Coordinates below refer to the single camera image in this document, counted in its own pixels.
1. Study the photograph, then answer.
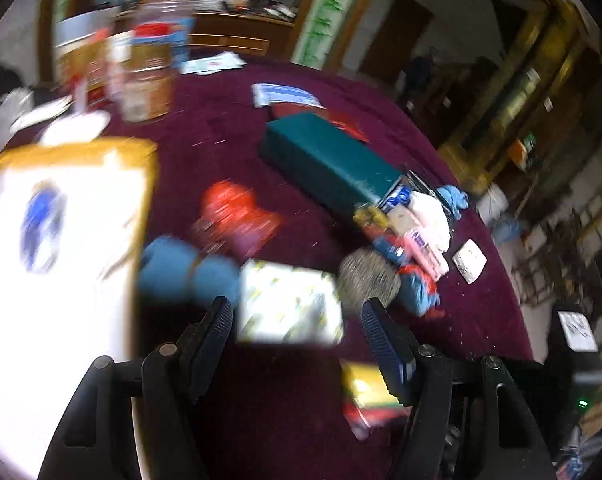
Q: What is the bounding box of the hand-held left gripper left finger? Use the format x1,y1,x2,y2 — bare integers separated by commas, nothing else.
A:
38,296,234,480

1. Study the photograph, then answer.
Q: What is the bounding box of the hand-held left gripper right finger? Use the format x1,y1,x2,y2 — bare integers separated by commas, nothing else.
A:
360,297,556,480

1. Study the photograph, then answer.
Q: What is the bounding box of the blue cloth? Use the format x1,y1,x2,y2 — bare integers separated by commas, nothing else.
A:
138,236,243,307

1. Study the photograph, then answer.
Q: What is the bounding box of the white leaf-print wipes packet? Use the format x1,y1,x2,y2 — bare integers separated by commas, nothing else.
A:
235,258,345,347

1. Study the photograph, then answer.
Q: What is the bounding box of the red snack packet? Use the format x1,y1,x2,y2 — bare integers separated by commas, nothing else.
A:
192,179,285,259

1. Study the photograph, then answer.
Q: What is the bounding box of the yellow printed bag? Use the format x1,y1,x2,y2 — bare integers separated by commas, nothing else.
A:
0,137,160,466

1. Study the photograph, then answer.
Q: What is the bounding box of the light blue towel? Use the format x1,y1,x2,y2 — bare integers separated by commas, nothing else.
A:
433,184,472,223

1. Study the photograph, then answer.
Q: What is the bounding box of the teal tissue box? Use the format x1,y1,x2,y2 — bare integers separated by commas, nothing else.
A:
260,111,403,217

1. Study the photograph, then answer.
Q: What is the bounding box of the yellow and red packet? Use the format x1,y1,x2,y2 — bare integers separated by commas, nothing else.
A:
341,360,407,443

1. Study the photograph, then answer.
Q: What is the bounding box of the grey round pad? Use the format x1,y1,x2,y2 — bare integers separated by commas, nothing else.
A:
338,247,403,312

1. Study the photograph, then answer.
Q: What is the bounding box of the pink toy strip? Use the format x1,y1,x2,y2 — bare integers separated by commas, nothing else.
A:
406,230,450,281

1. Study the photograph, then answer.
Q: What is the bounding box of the small white card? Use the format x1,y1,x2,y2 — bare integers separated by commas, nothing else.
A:
451,239,488,282

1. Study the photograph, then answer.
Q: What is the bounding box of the yellow toy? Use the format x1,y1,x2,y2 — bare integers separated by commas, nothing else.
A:
353,205,389,233

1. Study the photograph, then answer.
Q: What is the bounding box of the white cloth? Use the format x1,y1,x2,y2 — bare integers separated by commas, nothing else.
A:
411,192,454,253

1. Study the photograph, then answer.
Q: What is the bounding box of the light blue bag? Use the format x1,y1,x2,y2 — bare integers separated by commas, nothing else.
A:
493,220,524,246

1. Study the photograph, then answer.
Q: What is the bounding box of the small blue and white packet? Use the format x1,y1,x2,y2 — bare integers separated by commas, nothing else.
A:
381,180,417,216

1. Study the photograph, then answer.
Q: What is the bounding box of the maroon plush tablecloth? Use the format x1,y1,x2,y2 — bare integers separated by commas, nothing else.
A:
1,57,534,480

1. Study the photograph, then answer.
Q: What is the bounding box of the orange box on shelf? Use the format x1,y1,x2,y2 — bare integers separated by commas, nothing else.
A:
511,132,536,168

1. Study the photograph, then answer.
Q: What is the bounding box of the red foil packet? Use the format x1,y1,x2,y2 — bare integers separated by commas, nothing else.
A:
271,102,369,143

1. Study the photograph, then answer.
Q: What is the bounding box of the clear jar with golden label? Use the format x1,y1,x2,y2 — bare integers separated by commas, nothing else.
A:
115,22,178,123

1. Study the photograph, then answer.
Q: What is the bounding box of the white paper leaflet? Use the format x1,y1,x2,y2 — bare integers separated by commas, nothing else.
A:
178,51,248,77

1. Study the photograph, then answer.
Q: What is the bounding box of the dark hanging coat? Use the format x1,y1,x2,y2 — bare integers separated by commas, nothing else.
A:
406,55,437,103

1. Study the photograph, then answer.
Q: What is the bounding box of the white paper sheet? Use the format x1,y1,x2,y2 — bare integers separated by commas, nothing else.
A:
11,97,74,133

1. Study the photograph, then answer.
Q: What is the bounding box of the wooden counter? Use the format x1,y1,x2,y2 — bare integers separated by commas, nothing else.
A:
188,7,297,58

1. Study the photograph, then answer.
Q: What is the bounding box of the orange carton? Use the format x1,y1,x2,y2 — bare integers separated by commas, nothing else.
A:
55,15,109,108

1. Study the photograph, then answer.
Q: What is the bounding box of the white plastic bag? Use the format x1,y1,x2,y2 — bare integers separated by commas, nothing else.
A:
0,87,32,161

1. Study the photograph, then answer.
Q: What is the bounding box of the brown wooden door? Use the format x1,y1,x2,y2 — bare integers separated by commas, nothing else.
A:
358,0,434,83

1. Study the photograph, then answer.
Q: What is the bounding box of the clear jar with red lid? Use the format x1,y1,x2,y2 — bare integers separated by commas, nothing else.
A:
131,0,198,61

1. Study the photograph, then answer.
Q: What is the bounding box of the bamboo print panel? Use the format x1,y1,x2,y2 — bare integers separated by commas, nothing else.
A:
291,0,357,68

